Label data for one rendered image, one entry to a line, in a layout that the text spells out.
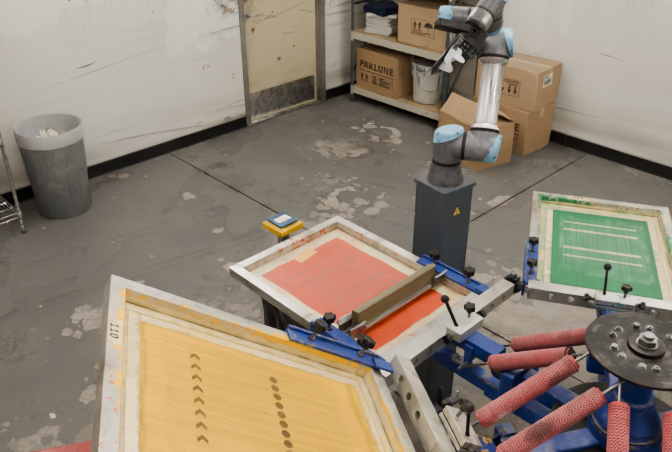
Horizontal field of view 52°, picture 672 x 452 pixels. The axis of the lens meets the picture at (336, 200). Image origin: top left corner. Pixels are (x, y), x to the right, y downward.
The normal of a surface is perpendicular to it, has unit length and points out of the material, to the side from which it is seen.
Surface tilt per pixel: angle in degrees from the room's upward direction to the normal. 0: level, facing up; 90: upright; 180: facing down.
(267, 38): 90
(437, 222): 90
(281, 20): 90
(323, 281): 0
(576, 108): 90
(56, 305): 0
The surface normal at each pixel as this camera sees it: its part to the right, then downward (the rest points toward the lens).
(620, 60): -0.72, 0.33
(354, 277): 0.00, -0.88
